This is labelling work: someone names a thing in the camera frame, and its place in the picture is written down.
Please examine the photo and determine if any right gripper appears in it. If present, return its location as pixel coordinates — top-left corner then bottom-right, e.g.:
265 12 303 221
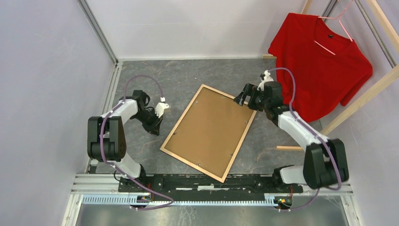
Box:
233 83 270 112

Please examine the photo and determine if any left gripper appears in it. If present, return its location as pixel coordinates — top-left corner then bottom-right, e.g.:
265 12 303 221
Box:
132 109 165 137

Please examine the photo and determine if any black wooden picture frame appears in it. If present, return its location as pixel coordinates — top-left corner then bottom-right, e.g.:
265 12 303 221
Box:
160 84 257 184

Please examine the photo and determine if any brown frame backing board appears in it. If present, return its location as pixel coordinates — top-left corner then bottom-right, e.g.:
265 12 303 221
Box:
163 87 254 180

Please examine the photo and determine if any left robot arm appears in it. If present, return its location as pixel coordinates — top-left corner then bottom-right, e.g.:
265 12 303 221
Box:
87 90 170 192

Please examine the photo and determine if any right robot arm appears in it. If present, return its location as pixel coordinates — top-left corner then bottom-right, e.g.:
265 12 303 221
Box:
233 81 349 192

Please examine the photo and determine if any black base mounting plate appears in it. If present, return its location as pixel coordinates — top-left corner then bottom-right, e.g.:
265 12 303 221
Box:
118 174 303 202

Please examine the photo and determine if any red t-shirt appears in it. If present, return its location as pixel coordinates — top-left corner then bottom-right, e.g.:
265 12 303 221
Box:
267 13 374 124

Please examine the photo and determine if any pink clothes hanger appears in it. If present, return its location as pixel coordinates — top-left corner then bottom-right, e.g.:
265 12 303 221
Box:
314 0 356 56

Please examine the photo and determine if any wooden clothes rack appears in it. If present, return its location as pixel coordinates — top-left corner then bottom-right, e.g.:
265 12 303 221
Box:
262 0 399 153

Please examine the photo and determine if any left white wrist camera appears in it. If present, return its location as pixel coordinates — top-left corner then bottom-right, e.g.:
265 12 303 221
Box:
155 97 171 118

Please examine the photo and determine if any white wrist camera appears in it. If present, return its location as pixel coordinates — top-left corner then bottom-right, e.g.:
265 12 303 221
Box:
155 97 171 118
256 70 274 91

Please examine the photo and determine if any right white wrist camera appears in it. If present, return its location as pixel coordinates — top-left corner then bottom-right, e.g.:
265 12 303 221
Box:
256 70 274 91

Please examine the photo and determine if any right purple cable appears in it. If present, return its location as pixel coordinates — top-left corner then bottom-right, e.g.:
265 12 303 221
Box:
268 67 343 213

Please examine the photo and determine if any white slotted cable duct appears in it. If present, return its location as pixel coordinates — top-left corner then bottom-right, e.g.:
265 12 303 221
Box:
82 194 277 207

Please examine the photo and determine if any aluminium rail frame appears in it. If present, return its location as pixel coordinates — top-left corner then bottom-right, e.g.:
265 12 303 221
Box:
61 0 364 226

